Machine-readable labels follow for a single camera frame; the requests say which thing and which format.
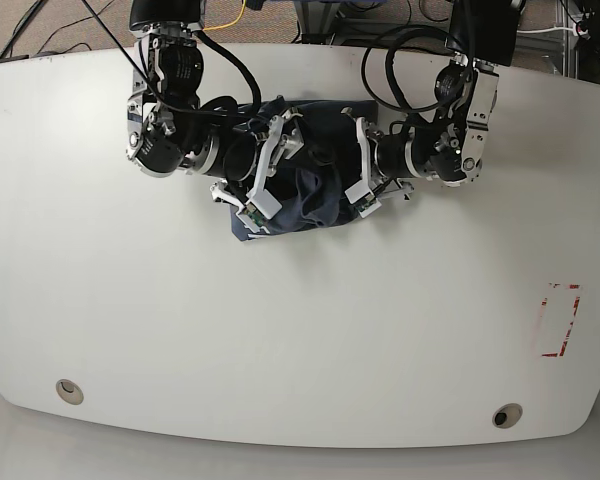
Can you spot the right table cable grommet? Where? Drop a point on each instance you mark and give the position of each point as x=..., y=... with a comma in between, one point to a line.
x=507, y=416

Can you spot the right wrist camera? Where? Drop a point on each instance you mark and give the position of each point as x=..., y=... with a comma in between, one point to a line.
x=259, y=209

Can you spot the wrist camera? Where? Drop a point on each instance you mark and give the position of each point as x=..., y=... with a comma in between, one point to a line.
x=362, y=198
x=259, y=209

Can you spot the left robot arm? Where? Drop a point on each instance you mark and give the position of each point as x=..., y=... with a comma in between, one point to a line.
x=444, y=140

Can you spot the dark blue t-shirt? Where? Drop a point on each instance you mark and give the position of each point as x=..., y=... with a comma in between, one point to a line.
x=311, y=185

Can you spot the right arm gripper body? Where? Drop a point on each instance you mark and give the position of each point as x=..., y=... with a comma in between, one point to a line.
x=283, y=140

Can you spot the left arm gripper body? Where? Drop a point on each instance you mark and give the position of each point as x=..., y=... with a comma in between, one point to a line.
x=371, y=155

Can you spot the red tape rectangle marking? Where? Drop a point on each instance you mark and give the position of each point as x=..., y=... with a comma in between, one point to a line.
x=559, y=310

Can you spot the table cable grommet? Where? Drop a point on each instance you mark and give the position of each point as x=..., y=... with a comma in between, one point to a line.
x=507, y=416
x=69, y=392

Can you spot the aluminium frame rail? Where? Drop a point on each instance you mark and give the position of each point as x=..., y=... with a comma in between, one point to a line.
x=329, y=22

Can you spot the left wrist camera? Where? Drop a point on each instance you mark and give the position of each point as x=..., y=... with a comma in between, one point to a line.
x=362, y=198

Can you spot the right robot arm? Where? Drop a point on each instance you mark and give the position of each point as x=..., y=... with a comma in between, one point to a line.
x=170, y=128

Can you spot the left table cable grommet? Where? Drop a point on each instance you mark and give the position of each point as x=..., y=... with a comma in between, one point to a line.
x=69, y=392

